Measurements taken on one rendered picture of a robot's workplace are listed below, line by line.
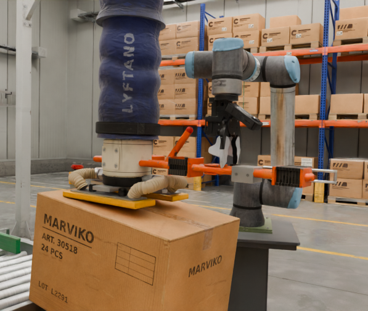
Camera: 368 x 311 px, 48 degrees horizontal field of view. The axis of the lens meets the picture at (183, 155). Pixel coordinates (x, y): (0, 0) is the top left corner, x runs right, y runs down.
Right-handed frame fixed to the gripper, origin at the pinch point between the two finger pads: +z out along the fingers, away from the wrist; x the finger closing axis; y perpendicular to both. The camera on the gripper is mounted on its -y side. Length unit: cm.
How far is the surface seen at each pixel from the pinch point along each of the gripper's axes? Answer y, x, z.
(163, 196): 27.9, -3.7, 13.0
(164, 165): 22.0, 3.8, 1.7
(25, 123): 350, -161, -18
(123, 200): 29.0, 14.8, 12.6
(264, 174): -12.3, 3.4, 2.0
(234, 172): -3.3, 3.5, 2.1
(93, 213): 37.0, 19.9, 16.8
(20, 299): 90, 11, 60
